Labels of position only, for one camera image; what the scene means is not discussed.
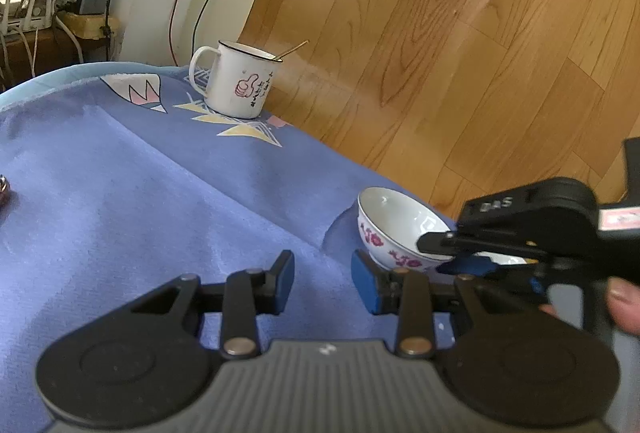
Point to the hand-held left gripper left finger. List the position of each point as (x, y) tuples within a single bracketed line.
[(287, 278)]

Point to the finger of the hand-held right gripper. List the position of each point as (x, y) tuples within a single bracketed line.
[(440, 243), (470, 267)]

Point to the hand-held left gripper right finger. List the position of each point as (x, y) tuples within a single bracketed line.
[(365, 285)]

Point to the white floral bowl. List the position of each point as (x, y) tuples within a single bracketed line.
[(390, 213)]

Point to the person's right hand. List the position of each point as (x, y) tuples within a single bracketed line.
[(627, 305)]

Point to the blue patterned tablecloth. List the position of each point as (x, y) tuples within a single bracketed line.
[(150, 193)]

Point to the white enamel mug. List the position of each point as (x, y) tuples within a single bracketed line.
[(235, 83)]

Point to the metal spoon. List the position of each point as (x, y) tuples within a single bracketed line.
[(292, 50)]

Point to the beige power strip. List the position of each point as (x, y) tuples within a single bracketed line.
[(85, 24)]

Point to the grey power adapter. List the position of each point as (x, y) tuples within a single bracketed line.
[(92, 0)]

